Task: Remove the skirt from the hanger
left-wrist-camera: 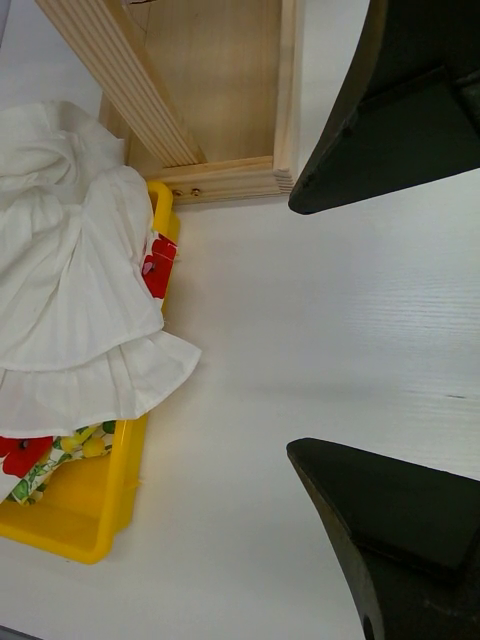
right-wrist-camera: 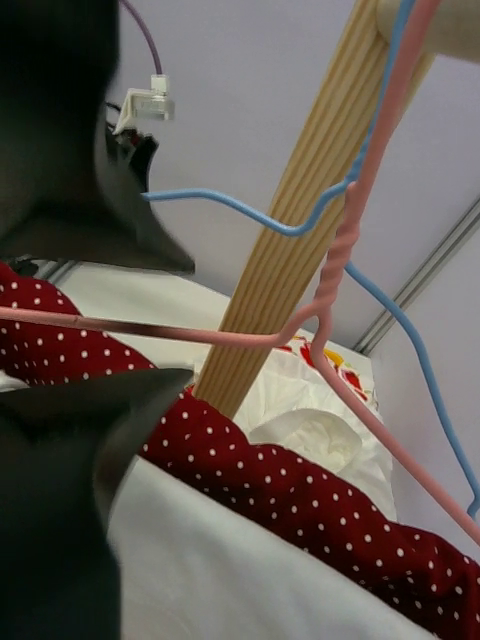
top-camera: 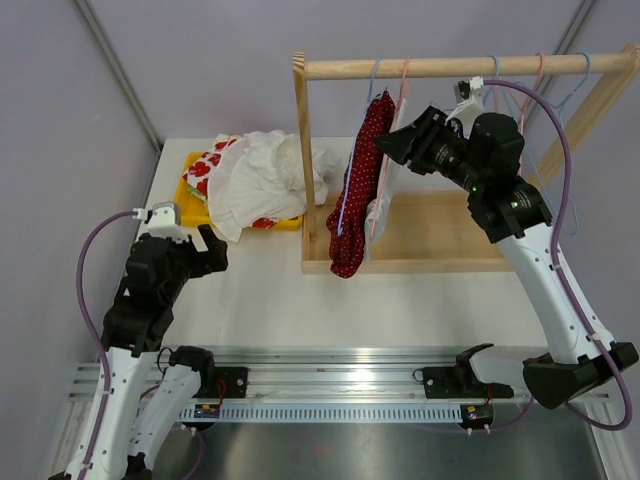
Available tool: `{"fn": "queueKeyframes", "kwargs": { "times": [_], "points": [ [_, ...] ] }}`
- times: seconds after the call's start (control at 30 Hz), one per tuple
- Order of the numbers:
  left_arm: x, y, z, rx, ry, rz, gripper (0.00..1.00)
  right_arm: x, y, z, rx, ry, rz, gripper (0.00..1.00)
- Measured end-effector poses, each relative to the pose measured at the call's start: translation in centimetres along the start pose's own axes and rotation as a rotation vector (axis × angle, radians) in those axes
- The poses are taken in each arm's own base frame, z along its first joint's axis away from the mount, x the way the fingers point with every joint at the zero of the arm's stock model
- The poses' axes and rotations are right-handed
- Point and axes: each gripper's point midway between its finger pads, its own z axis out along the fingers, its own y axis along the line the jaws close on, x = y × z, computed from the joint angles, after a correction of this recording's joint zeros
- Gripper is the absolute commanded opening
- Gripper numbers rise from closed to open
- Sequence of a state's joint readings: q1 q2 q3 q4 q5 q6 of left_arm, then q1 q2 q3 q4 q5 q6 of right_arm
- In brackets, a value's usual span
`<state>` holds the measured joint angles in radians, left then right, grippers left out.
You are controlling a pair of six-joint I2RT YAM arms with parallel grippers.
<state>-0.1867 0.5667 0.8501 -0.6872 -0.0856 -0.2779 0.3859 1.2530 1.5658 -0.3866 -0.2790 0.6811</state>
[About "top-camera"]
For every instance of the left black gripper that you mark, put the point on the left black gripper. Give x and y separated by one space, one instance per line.
216 249

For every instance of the wooden clothes rack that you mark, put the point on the wooden clothes rack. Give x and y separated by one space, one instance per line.
432 231

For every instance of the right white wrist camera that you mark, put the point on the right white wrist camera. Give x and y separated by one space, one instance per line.
469 97

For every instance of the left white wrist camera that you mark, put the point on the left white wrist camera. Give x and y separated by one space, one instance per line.
162 220

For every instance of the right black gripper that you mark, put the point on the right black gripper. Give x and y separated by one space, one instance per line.
416 148

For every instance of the white ruffled skirt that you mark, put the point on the white ruffled skirt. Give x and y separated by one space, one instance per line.
290 163

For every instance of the yellow plastic tray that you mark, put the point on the yellow plastic tray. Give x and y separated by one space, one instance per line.
194 211

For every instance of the aluminium mounting rail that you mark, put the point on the aluminium mounting rail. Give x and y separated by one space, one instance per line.
334 374

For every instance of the red white-dotted skirt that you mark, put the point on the red white-dotted skirt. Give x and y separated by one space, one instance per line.
347 251

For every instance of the pink wire hanger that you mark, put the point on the pink wire hanger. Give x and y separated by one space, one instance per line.
395 115
523 109

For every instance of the white plain skirt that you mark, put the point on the white plain skirt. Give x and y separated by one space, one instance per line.
373 236

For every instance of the red poppy print skirt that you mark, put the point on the red poppy print skirt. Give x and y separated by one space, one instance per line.
242 183

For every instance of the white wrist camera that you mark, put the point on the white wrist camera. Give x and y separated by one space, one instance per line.
469 97
162 220

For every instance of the lemon print skirt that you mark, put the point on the lemon print skirt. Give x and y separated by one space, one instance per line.
195 192

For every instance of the white slotted cable duct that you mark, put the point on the white slotted cable duct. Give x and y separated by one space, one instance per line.
323 413

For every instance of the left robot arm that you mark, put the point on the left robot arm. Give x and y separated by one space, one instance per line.
122 438

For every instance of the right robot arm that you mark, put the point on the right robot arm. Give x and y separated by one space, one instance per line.
582 354

